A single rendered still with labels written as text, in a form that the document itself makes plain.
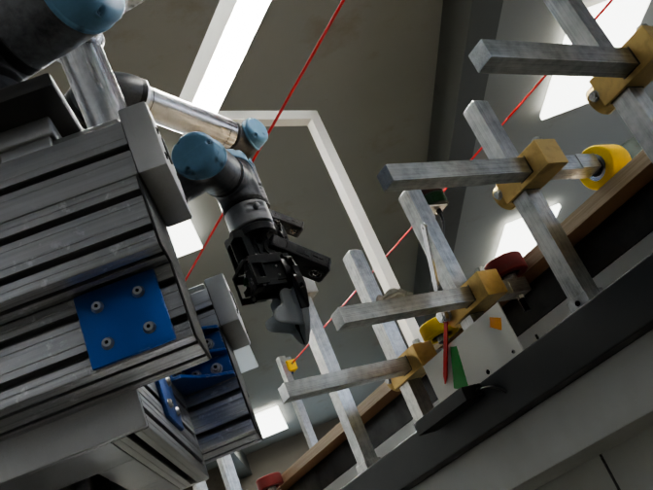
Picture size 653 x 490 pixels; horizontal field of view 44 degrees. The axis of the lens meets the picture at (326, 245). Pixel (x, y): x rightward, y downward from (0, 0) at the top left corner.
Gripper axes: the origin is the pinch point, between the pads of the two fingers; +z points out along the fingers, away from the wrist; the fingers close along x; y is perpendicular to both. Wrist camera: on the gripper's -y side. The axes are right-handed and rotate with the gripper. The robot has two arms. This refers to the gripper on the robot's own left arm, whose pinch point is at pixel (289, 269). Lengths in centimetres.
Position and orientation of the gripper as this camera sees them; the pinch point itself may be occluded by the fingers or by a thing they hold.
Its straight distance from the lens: 206.2
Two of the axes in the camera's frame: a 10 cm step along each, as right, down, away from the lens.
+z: 3.7, 8.3, -4.1
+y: -8.3, 1.0, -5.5
